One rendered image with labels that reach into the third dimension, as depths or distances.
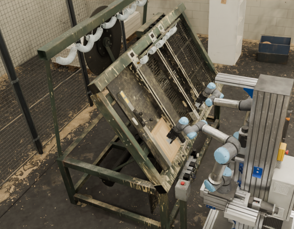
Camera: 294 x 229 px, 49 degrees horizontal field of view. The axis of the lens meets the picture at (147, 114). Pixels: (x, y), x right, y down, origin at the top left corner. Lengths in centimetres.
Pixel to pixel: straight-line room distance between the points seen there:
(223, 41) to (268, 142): 443
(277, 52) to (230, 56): 94
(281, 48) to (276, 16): 111
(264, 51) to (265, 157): 462
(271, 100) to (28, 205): 336
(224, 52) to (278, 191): 449
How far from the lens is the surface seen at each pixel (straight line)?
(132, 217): 397
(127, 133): 302
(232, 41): 694
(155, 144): 330
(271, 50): 726
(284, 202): 313
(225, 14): 679
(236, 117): 561
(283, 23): 814
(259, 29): 826
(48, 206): 457
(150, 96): 342
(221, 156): 249
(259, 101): 255
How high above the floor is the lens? 334
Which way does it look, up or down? 36 degrees down
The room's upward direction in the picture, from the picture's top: 6 degrees counter-clockwise
